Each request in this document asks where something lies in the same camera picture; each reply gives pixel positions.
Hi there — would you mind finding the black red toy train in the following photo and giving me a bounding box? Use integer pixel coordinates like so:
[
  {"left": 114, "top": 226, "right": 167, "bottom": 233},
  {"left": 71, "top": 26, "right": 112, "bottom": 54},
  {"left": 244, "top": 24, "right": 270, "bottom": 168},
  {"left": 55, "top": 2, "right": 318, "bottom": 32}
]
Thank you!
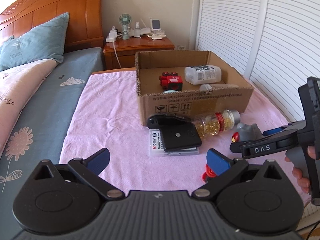
[{"left": 202, "top": 164, "right": 217, "bottom": 183}]

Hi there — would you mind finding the grey shark toy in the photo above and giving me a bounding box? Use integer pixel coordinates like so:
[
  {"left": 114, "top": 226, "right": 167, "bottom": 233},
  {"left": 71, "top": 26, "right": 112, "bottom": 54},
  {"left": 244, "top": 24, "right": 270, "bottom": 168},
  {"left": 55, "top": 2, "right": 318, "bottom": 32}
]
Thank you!
[{"left": 232, "top": 122, "right": 263, "bottom": 143}]

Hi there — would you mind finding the capsule bottle silver cap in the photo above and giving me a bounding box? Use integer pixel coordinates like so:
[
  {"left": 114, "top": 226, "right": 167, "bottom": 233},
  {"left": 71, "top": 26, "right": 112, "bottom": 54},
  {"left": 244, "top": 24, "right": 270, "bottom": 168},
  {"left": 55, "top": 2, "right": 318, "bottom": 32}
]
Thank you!
[{"left": 193, "top": 109, "right": 241, "bottom": 139}]

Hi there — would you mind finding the medical cotton swab jar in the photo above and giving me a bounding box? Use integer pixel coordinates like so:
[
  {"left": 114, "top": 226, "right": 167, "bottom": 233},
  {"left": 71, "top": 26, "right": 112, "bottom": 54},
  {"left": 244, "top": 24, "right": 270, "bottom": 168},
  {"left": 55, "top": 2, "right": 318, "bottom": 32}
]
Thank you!
[{"left": 184, "top": 65, "right": 222, "bottom": 85}]

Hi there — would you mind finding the red toy train block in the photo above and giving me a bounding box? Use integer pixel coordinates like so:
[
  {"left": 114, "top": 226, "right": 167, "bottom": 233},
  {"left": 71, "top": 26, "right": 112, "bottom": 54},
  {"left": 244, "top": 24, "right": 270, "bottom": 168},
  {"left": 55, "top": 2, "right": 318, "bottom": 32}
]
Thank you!
[{"left": 159, "top": 72, "right": 183, "bottom": 91}]

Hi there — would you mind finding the mint green round case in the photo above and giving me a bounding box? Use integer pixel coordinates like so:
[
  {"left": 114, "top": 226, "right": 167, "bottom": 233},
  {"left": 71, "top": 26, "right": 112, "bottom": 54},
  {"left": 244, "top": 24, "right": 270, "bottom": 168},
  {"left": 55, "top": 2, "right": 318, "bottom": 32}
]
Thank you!
[{"left": 164, "top": 90, "right": 177, "bottom": 93}]

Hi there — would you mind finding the person right hand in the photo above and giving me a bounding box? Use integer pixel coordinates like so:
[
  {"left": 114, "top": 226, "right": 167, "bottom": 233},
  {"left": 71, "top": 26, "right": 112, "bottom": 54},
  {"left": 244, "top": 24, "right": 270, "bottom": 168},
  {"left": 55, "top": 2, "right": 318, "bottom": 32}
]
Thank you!
[{"left": 285, "top": 146, "right": 319, "bottom": 198}]

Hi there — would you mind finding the black leather wallet case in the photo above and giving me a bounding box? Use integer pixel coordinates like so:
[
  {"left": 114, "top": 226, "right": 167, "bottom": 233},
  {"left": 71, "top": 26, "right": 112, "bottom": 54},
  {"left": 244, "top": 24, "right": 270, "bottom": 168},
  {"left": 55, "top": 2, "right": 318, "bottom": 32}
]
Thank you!
[{"left": 146, "top": 113, "right": 202, "bottom": 152}]

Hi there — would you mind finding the pink table cloth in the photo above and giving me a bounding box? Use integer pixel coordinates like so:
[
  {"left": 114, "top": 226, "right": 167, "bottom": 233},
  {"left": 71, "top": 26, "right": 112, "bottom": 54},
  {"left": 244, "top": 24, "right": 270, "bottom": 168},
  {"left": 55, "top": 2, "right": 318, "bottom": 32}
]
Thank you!
[{"left": 58, "top": 69, "right": 311, "bottom": 205}]

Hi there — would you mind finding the blue floral bedsheet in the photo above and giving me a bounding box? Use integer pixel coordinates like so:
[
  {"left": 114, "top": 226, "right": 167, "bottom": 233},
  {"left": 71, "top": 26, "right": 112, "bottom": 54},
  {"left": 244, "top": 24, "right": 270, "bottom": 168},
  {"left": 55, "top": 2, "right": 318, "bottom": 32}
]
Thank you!
[{"left": 1, "top": 48, "right": 104, "bottom": 239}]

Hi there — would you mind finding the white staples box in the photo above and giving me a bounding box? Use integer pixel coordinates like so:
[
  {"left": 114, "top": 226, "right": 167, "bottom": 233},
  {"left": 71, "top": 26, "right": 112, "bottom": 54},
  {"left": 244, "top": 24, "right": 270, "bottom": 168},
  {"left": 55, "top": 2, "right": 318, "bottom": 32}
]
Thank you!
[{"left": 149, "top": 129, "right": 200, "bottom": 157}]

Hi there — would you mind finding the brown cardboard box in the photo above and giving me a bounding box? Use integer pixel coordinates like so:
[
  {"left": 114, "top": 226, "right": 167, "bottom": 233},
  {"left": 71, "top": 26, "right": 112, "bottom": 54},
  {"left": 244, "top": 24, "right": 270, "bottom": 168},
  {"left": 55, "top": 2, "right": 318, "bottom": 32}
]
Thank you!
[{"left": 135, "top": 50, "right": 254, "bottom": 126}]

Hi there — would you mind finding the pink quilt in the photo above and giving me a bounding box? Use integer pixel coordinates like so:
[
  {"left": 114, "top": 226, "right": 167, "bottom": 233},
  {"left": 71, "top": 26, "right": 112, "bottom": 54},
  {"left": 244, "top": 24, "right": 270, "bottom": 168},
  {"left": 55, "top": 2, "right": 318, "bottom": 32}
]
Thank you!
[{"left": 0, "top": 59, "right": 57, "bottom": 151}]

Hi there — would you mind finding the wooden nightstand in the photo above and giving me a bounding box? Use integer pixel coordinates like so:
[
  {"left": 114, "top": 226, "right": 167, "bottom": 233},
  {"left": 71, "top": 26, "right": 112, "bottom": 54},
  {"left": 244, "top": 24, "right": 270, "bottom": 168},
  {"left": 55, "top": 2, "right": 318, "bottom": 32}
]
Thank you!
[{"left": 103, "top": 36, "right": 175, "bottom": 70}]

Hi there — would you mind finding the blue pillow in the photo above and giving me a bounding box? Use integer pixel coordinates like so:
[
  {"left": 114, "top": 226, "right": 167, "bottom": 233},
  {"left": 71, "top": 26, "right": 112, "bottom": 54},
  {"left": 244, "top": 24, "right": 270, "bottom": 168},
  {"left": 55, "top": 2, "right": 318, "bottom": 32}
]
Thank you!
[{"left": 1, "top": 12, "right": 69, "bottom": 71}]

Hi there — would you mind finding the white power strip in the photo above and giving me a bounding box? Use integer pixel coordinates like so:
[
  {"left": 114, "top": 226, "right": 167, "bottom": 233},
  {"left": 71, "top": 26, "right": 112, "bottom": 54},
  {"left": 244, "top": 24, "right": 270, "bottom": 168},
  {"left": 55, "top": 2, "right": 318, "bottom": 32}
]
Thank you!
[{"left": 106, "top": 29, "right": 118, "bottom": 43}]

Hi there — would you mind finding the white phone stand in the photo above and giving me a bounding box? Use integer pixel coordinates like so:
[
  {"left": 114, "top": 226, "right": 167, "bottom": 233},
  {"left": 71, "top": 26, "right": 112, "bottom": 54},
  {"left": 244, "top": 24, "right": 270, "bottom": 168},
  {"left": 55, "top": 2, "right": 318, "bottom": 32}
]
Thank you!
[{"left": 147, "top": 17, "right": 166, "bottom": 40}]

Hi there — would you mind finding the clear spray bottle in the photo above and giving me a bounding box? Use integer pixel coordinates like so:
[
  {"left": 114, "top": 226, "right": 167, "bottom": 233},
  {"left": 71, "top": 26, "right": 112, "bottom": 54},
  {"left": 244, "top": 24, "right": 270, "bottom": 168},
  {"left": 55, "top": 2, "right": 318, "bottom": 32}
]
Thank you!
[{"left": 134, "top": 22, "right": 141, "bottom": 38}]

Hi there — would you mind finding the green desk fan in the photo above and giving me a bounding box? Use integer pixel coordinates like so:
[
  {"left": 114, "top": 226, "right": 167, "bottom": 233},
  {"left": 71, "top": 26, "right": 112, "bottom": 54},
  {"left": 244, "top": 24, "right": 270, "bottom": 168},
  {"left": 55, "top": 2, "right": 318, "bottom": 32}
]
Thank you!
[{"left": 119, "top": 14, "right": 132, "bottom": 40}]

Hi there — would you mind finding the wooden headboard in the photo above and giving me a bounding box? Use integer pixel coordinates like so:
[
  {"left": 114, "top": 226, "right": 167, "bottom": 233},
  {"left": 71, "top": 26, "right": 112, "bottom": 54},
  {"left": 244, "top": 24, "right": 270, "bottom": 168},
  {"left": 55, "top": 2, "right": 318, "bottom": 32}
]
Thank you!
[{"left": 1, "top": 0, "right": 104, "bottom": 53}]

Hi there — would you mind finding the white wall socket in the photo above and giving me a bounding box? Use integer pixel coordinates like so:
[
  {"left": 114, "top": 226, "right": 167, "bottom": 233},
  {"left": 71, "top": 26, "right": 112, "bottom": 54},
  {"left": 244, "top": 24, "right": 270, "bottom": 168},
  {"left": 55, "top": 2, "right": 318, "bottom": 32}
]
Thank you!
[{"left": 177, "top": 45, "right": 185, "bottom": 50}]

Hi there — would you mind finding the white charging cable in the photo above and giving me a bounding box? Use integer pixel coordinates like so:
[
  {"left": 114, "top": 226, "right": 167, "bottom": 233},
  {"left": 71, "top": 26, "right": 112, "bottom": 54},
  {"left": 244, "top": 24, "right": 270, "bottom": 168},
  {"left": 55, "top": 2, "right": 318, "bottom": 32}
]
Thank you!
[{"left": 112, "top": 25, "right": 123, "bottom": 69}]

